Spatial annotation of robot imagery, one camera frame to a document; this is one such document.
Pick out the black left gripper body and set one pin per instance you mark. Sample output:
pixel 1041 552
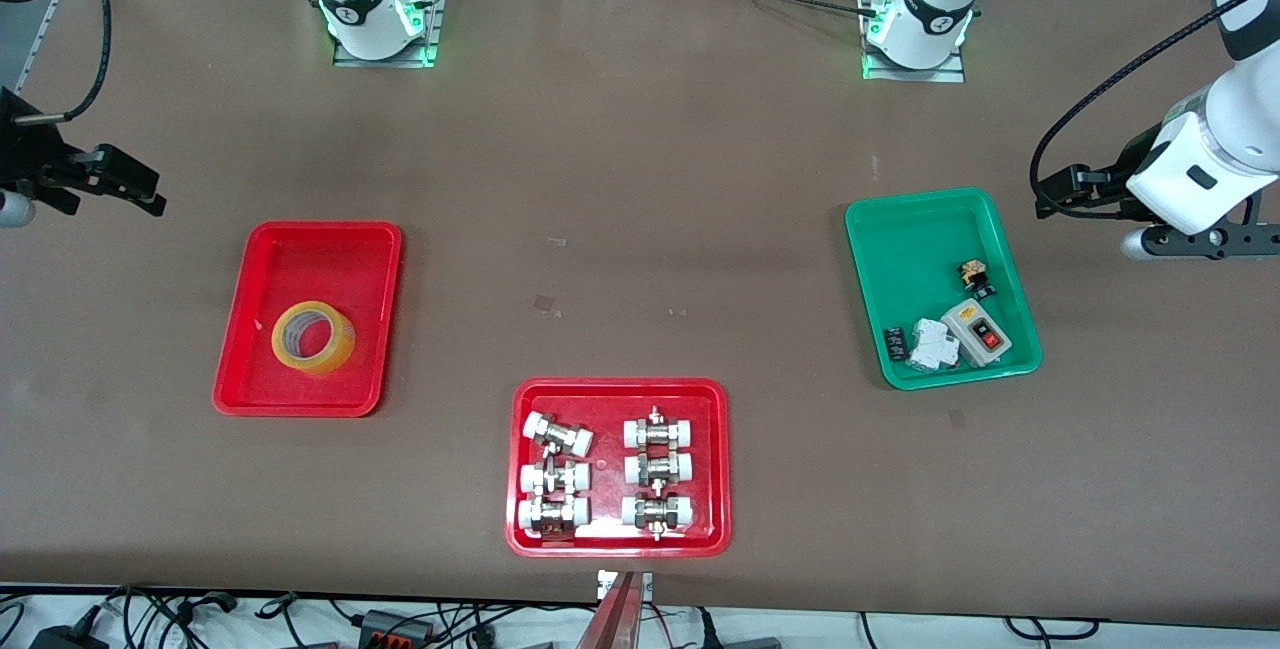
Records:
pixel 1122 172

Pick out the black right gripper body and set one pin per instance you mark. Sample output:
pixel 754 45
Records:
pixel 28 151

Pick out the yellow tape roll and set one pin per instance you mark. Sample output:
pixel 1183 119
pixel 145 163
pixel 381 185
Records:
pixel 340 354

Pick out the green plastic tray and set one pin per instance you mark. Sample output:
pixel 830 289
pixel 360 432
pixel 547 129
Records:
pixel 930 279

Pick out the empty red plastic tray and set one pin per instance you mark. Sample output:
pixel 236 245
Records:
pixel 300 259

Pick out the red tray with fittings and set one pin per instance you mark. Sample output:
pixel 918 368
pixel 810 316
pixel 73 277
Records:
pixel 715 469

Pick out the small black yellow transformer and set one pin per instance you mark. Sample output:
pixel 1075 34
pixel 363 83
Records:
pixel 980 277

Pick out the white circuit breaker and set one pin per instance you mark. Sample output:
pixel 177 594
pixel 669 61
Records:
pixel 935 344

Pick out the small black terminal block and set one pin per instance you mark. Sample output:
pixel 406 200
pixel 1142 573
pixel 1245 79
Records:
pixel 896 343

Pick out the black power adapter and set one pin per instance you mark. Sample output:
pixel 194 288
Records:
pixel 70 639

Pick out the metal fitting with white caps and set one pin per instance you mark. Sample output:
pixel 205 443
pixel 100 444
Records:
pixel 658 431
pixel 658 470
pixel 553 515
pixel 557 434
pixel 658 512
pixel 553 477

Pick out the grey connector box orange levers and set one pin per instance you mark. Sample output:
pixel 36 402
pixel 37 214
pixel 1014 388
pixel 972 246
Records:
pixel 395 627

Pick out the grey switch box red button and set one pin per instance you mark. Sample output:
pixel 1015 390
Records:
pixel 972 321

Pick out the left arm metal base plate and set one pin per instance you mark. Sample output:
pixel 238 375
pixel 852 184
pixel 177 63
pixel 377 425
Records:
pixel 915 74

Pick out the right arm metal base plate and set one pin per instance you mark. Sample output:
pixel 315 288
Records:
pixel 432 9

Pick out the small silver bracket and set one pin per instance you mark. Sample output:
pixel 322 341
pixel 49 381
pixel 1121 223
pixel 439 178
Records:
pixel 604 584

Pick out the red metal camera stand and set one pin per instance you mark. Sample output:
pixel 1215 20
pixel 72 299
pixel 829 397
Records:
pixel 612 619

